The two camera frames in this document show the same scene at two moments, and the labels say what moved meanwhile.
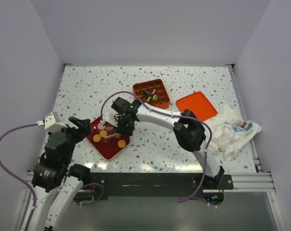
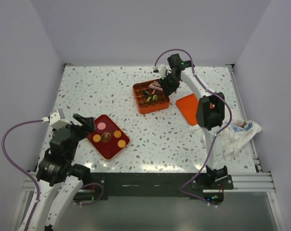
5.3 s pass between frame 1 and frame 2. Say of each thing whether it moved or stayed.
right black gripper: moved
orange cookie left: stayed
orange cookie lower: stayed
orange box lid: stayed
